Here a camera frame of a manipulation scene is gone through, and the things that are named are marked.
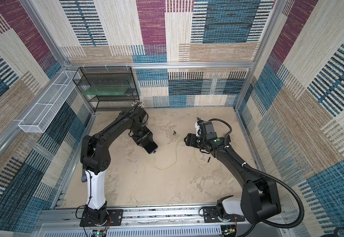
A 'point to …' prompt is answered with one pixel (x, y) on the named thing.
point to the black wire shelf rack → (108, 76)
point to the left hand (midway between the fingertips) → (151, 140)
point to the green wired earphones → (174, 133)
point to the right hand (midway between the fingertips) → (190, 142)
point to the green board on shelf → (102, 90)
